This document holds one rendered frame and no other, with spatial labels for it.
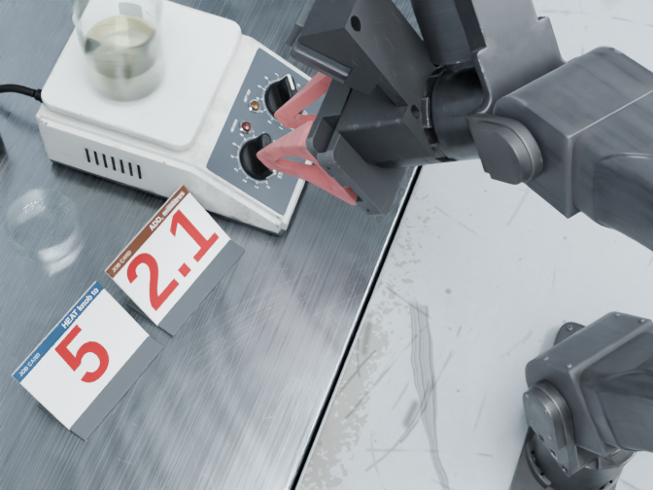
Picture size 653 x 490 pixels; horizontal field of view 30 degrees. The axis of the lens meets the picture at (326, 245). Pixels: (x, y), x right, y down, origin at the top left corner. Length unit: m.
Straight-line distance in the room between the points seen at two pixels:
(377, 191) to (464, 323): 0.20
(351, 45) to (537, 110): 0.12
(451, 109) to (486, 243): 0.27
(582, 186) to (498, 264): 0.33
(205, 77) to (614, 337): 0.36
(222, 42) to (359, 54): 0.26
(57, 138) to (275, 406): 0.26
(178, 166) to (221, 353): 0.14
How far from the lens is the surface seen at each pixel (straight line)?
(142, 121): 0.90
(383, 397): 0.91
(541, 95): 0.65
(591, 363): 0.76
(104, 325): 0.90
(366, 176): 0.76
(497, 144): 0.65
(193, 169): 0.91
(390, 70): 0.71
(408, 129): 0.72
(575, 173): 0.64
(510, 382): 0.92
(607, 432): 0.76
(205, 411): 0.90
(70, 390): 0.89
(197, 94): 0.91
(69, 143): 0.94
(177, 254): 0.92
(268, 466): 0.88
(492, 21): 0.68
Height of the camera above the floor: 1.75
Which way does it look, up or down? 63 degrees down
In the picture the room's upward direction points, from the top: 8 degrees clockwise
